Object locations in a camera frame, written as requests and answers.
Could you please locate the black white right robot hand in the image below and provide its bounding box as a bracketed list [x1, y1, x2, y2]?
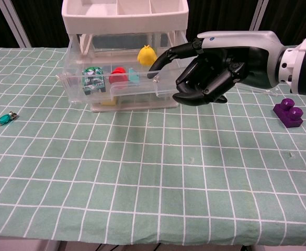
[146, 30, 286, 107]

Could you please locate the clear drawer with toys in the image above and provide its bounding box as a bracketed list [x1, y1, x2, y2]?
[56, 56, 179, 105]

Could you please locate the white plastic drawer cabinet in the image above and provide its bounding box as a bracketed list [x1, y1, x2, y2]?
[61, 0, 189, 112]

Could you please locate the clear plastic rod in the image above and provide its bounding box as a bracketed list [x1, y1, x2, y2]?
[237, 86, 279, 97]

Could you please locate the yellow plastic toy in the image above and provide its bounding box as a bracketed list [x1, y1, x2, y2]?
[137, 45, 158, 66]

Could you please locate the purple building block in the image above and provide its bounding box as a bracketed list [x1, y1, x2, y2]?
[273, 98, 304, 129]

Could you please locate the teal plastic toy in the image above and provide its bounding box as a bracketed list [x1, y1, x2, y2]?
[128, 67, 140, 84]

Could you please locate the red plastic toy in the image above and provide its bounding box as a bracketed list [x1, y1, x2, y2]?
[109, 67, 129, 84]

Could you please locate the green checkered tablecloth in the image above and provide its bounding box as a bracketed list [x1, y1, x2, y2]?
[0, 46, 306, 248]

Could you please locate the black curtain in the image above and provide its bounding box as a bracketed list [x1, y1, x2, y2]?
[0, 0, 306, 48]

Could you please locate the teal metal clip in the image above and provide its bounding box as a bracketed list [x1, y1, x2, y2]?
[0, 111, 19, 127]

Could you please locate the white frame post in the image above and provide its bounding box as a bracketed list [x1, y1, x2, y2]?
[0, 0, 32, 48]
[248, 0, 270, 32]

